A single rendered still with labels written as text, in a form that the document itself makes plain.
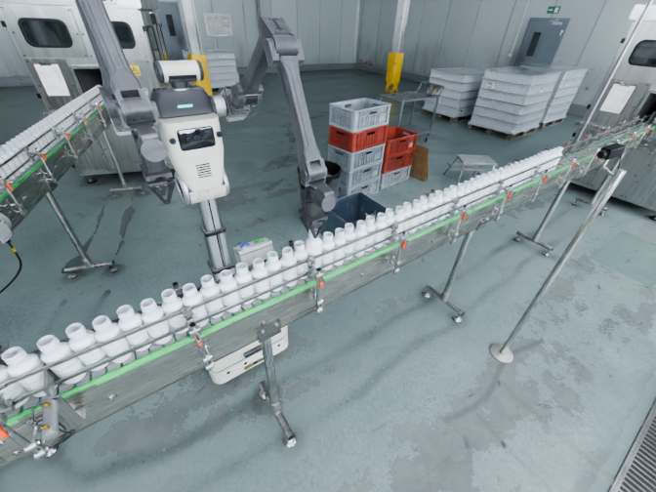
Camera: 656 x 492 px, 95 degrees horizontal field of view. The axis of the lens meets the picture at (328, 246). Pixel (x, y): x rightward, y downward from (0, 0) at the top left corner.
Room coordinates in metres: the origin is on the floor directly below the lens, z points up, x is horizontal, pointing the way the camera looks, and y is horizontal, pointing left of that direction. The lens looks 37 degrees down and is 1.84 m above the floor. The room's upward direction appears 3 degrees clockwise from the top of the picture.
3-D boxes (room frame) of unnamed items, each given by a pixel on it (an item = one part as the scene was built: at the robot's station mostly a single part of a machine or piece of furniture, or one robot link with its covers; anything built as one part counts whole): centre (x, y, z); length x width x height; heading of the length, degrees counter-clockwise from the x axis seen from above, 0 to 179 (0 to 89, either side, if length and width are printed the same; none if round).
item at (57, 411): (0.34, 0.71, 0.96); 0.23 x 0.10 x 0.27; 37
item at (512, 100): (7.08, -3.78, 0.59); 1.24 x 1.03 x 1.17; 129
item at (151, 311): (0.59, 0.52, 1.08); 0.06 x 0.06 x 0.17
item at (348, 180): (3.64, -0.29, 0.33); 0.61 x 0.41 x 0.22; 133
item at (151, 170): (0.80, 0.50, 1.51); 0.10 x 0.07 x 0.07; 37
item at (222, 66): (10.21, 3.70, 0.50); 1.24 x 1.03 x 1.00; 130
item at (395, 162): (4.14, -0.79, 0.33); 0.61 x 0.41 x 0.22; 130
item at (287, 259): (0.87, 0.15, 1.08); 0.06 x 0.06 x 0.17
